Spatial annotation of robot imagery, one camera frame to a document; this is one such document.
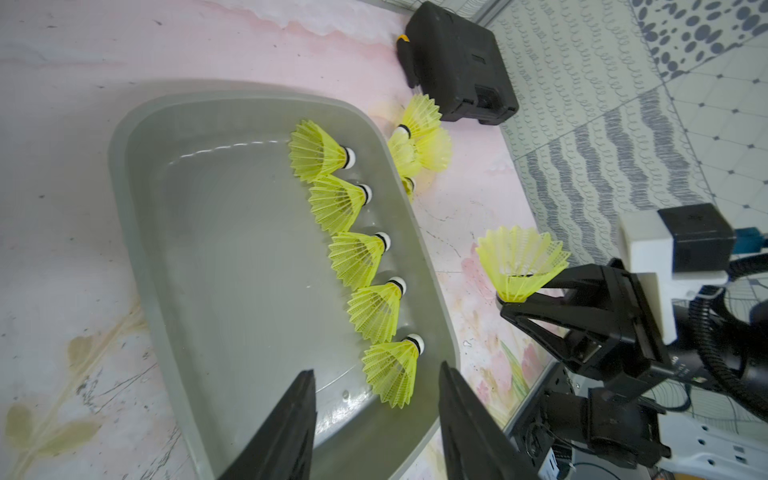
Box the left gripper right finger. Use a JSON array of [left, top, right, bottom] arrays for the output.
[[439, 362, 538, 480]]

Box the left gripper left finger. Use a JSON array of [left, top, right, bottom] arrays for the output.
[[220, 370, 317, 479]]

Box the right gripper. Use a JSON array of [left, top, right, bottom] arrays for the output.
[[499, 259, 768, 421]]

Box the yellow shuttlecock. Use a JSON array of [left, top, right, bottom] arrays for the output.
[[387, 127, 421, 177], [362, 333, 425, 408], [309, 175, 373, 235], [288, 119, 357, 182], [329, 232, 392, 291], [397, 94, 441, 139], [347, 276, 407, 344], [476, 226, 571, 303], [414, 127, 452, 172], [401, 177, 415, 202]]

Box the grey plastic storage box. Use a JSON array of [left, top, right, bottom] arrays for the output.
[[108, 91, 459, 479]]

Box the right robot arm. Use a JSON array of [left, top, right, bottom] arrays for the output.
[[499, 259, 767, 479]]

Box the black plastic tool case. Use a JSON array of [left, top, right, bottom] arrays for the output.
[[404, 1, 520, 126]]

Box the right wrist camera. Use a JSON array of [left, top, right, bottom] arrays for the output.
[[617, 203, 767, 345]]

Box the black handled screwdriver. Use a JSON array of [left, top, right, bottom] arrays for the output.
[[396, 34, 419, 89]]

